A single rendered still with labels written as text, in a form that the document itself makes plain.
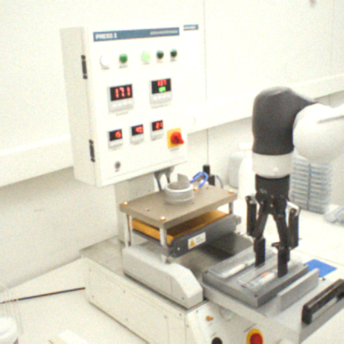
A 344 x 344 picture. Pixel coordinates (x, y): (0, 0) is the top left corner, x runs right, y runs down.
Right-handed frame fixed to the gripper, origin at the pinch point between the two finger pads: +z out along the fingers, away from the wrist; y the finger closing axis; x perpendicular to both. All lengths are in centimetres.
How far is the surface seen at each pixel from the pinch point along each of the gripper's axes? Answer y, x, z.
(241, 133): -91, 100, 1
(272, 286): 3.1, -3.5, 4.5
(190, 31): -88, 65, -50
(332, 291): 14.8, 1.7, 3.3
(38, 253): -85, -17, 21
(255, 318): 3.9, -10.8, 8.6
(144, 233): -33.6, -9.7, 0.2
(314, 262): -19, 52, 29
